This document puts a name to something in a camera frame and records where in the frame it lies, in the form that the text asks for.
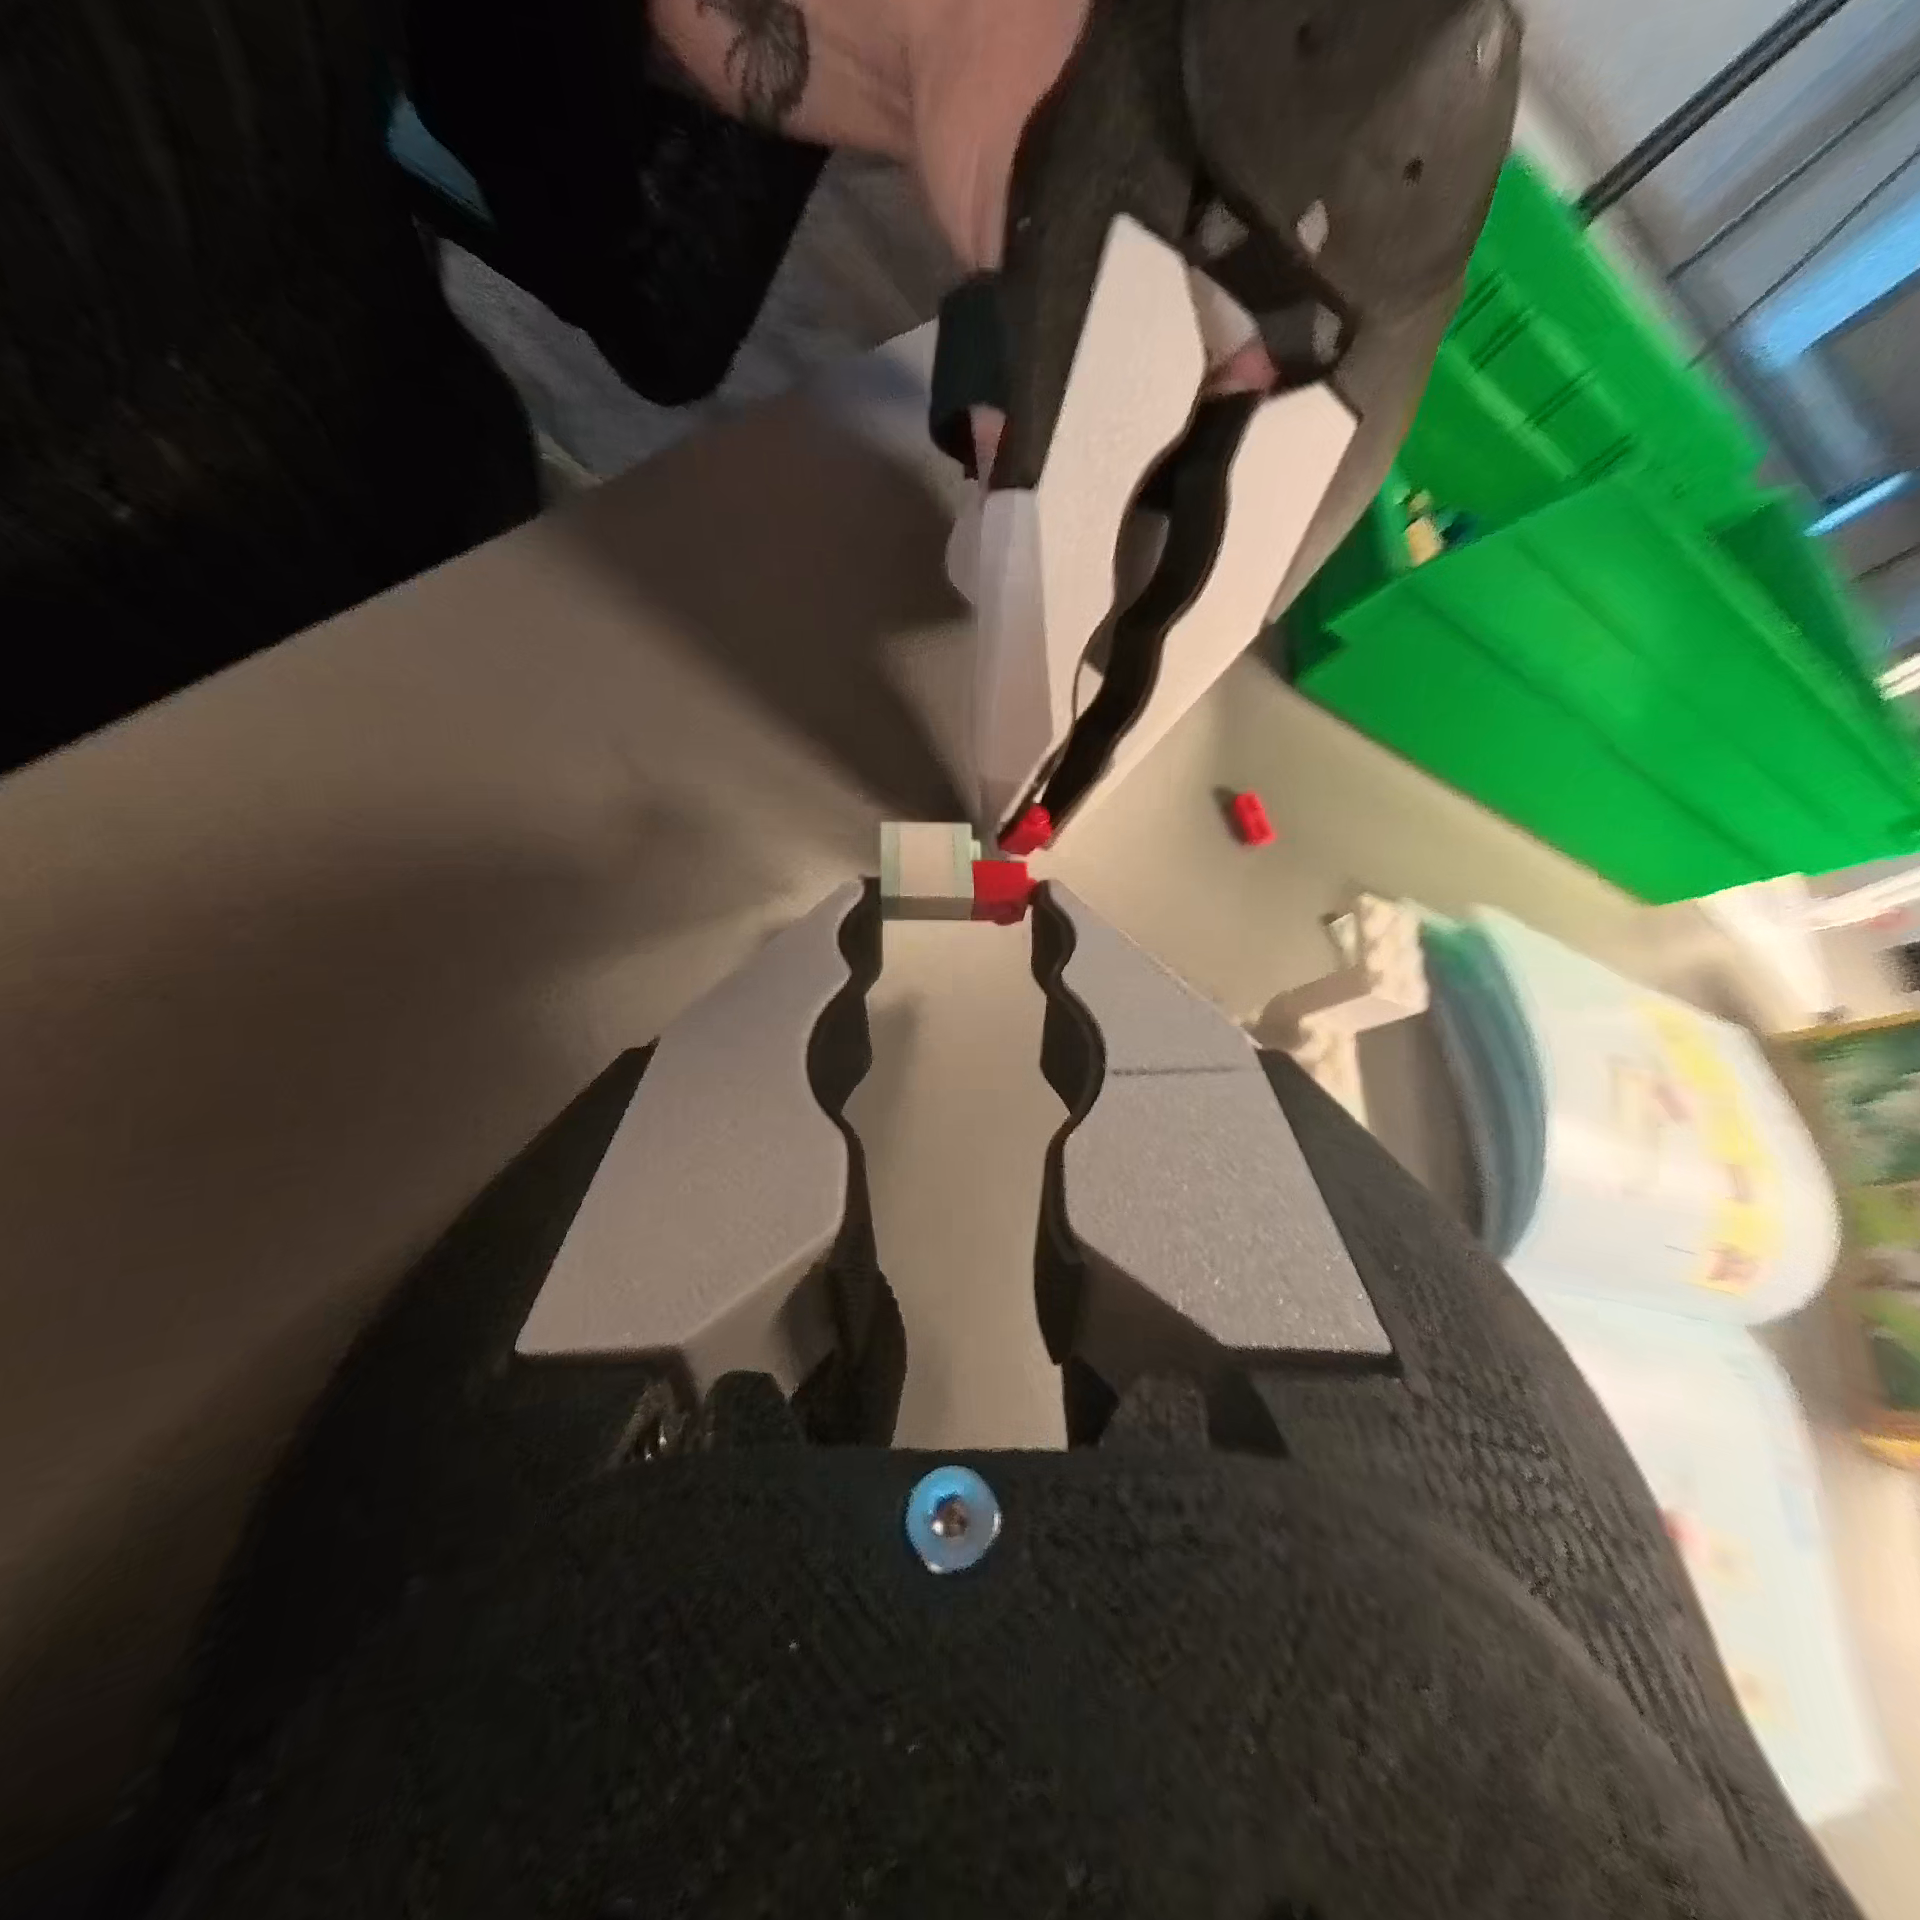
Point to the person's left hand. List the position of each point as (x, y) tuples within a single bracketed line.
[(931, 89)]

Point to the red lego plate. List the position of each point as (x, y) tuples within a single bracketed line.
[(1248, 816)]

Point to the pale green lego brick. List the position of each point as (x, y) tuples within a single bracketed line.
[(926, 873)]

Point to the small red lego piece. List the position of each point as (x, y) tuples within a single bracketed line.
[(1027, 826), (1002, 887)]

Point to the person's left forearm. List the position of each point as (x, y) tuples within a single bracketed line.
[(629, 194)]

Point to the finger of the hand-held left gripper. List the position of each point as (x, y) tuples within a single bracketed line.
[(1089, 451), (1275, 510)]

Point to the lego instruction booklet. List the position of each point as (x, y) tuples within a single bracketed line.
[(1634, 1171)]

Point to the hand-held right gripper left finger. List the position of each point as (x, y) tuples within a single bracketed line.
[(704, 1185)]

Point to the black tripod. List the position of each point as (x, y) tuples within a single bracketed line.
[(1709, 107)]

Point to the white lego build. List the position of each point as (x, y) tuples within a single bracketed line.
[(1349, 974)]

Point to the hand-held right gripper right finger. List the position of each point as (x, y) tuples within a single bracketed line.
[(1213, 1201)]

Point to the lego set box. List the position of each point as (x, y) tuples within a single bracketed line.
[(1868, 1201)]

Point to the green plastic bin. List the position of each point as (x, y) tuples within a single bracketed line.
[(1589, 675)]

